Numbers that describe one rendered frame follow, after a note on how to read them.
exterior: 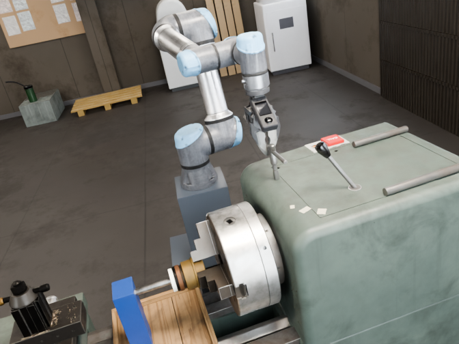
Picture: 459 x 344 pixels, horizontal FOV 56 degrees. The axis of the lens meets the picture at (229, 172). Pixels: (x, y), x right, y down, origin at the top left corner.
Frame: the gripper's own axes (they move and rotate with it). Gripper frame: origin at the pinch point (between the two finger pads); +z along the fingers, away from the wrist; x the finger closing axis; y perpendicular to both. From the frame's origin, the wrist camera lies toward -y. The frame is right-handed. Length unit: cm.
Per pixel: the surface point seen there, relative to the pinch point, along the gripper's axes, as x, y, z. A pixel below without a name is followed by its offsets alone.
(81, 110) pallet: 114, 616, 127
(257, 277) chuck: 16.9, -27.4, 21.4
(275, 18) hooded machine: -219, 560, 46
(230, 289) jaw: 24.3, -25.6, 23.8
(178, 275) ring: 36.5, -14.7, 22.4
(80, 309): 68, -4, 31
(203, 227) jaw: 25.8, -7.1, 14.4
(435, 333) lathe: -34, -34, 59
